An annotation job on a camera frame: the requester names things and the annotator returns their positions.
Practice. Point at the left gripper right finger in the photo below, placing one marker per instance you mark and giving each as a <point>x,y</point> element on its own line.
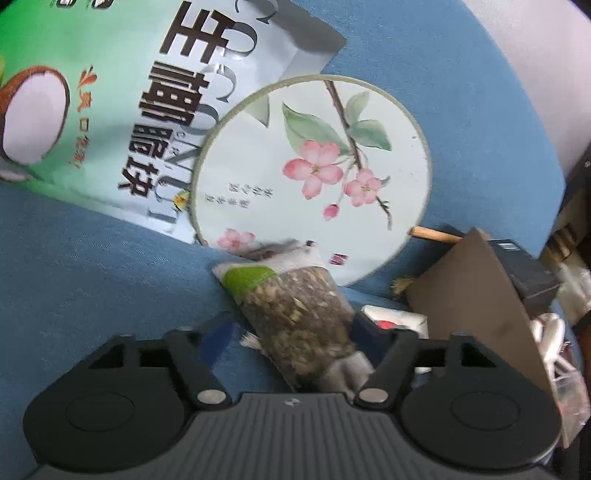
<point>392,353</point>

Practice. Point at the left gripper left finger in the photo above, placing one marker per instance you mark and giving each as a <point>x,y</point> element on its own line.
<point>193,352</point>

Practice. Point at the herb tea packet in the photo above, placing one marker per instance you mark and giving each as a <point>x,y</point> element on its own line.
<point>299,318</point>

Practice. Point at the clear plastic cup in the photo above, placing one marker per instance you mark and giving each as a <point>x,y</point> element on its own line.
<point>571,397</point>

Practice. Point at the white tissue packet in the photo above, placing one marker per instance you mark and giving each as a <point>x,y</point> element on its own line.
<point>399,322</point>

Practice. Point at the brown cardboard box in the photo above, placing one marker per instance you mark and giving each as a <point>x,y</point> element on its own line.
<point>468,291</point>

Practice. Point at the white glove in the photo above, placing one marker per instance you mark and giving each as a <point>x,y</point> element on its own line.
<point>548,331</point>

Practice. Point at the small black box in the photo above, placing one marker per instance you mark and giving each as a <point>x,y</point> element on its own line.
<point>536,286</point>

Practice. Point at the round floral hand fan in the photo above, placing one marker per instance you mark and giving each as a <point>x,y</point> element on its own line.
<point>323,159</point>

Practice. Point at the green coconut snack bag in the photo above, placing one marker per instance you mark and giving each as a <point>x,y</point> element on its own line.
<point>105,104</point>

